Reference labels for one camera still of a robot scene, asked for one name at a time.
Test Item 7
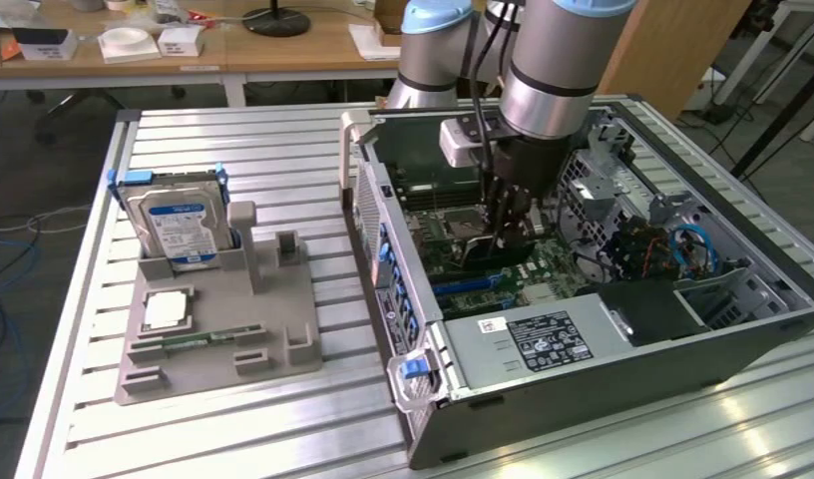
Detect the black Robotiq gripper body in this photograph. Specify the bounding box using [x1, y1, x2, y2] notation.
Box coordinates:
[489, 133, 569, 199]

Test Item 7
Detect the CPU socket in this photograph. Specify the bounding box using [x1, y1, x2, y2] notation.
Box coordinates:
[436, 205, 492, 243]

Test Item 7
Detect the green motherboard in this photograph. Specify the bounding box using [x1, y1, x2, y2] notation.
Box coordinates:
[387, 164, 601, 320]

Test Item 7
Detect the grey power supply unit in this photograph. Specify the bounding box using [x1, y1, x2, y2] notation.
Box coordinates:
[443, 293, 632, 393]

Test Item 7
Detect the black power strip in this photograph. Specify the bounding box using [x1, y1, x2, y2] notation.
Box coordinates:
[703, 104, 739, 126]

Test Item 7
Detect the black stand leg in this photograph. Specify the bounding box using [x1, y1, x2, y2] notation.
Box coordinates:
[729, 29, 814, 181]

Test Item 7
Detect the wooden cabinet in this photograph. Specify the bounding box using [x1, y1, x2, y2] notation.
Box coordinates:
[596, 0, 755, 121]

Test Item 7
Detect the white paper booklet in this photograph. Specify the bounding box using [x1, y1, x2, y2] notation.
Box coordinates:
[349, 23, 404, 62]

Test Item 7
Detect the brown cardboard box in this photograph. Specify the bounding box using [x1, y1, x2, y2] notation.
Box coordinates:
[373, 0, 408, 36]

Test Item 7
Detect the open grey PC case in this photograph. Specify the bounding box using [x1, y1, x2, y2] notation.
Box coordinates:
[339, 94, 814, 470]

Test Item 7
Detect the grey plastic parts rack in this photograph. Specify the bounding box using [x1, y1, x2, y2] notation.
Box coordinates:
[113, 199, 327, 408]

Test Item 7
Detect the wooden desk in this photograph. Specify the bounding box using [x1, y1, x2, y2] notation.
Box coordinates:
[0, 0, 408, 109]

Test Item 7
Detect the black lamp base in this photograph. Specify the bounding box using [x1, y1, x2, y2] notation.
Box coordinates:
[243, 0, 315, 38]

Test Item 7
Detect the hard disk in blue carrier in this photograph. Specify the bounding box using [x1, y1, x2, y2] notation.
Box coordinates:
[105, 167, 240, 273]

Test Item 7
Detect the green RAM stick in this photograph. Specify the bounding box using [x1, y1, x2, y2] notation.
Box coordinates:
[133, 326, 263, 353]

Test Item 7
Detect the silver CPU chip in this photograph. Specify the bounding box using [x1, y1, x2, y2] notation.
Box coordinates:
[143, 293, 193, 330]

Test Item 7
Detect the white carton printed label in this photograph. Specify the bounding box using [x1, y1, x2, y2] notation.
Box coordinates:
[157, 25, 207, 58]

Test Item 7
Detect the black chair base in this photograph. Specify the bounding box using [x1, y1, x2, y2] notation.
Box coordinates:
[27, 87, 127, 146]

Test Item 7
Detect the white box black top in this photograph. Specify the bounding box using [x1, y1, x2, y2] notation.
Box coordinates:
[12, 27, 80, 61]

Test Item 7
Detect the clear plastic bag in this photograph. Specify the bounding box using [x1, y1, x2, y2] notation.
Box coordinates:
[0, 0, 43, 41]

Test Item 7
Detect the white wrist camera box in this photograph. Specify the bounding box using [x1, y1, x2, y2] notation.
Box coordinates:
[437, 118, 492, 170]

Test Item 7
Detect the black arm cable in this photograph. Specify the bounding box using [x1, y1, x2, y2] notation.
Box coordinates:
[469, 0, 523, 176]

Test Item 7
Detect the black red wire bundle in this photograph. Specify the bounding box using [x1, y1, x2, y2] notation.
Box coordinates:
[605, 224, 675, 285]

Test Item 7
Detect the blue SATA wire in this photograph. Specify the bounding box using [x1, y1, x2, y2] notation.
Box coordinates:
[669, 224, 720, 278]

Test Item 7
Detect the white frame table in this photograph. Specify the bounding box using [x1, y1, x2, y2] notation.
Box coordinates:
[683, 0, 814, 144]

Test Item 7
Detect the grey floor cable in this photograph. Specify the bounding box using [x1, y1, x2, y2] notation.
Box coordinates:
[0, 207, 89, 234]

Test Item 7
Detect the blue floor cable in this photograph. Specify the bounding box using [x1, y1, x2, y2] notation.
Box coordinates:
[0, 219, 36, 425]

